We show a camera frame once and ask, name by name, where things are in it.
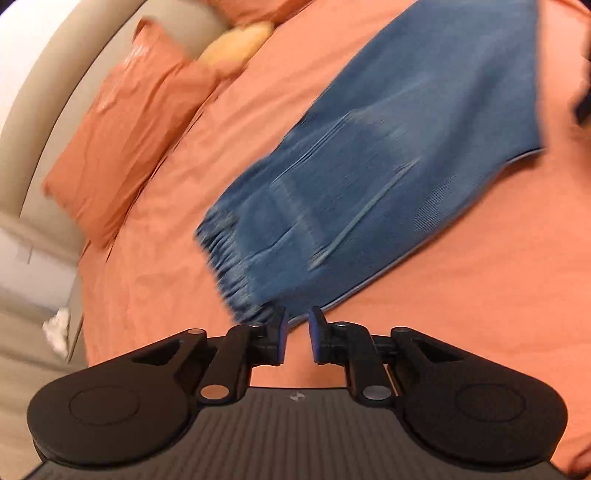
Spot blue denim pants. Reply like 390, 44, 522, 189
195, 1, 543, 324

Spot white crumpled cloth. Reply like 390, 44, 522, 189
42, 307, 70, 359

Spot orange pillow left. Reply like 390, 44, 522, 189
42, 18, 218, 248

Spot orange pillow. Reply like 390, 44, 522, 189
42, 18, 218, 248
205, 0, 311, 26

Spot beige upholstered headboard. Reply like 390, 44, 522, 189
1, 1, 228, 262

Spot yellow plush cushion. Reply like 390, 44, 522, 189
198, 21, 274, 70

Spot orange pillow right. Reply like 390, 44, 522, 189
205, 0, 311, 26

